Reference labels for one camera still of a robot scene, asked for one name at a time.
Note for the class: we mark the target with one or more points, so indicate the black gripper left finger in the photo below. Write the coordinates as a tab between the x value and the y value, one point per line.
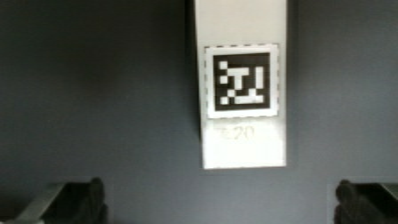
70	204

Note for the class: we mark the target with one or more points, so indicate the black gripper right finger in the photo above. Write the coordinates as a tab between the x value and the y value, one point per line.
367	203

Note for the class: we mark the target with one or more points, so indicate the white table leg with tag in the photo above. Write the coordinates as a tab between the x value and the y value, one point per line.
243	35

